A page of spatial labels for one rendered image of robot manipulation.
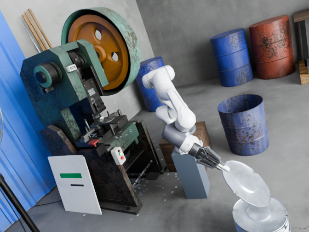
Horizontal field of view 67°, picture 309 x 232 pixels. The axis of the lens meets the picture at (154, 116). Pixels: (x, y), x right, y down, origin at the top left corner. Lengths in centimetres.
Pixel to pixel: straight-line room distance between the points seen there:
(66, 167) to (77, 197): 32
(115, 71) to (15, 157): 151
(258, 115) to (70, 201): 200
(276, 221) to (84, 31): 214
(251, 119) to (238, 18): 286
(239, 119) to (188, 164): 66
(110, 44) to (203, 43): 300
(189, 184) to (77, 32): 175
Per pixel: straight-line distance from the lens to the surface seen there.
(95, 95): 214
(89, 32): 241
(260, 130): 234
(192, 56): 514
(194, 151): 129
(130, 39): 215
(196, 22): 499
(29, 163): 310
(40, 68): 194
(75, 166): 233
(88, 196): 239
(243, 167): 147
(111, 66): 236
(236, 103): 258
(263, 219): 153
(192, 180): 197
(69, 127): 224
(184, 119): 122
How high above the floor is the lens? 139
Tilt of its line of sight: 20 degrees down
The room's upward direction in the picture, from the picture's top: 20 degrees counter-clockwise
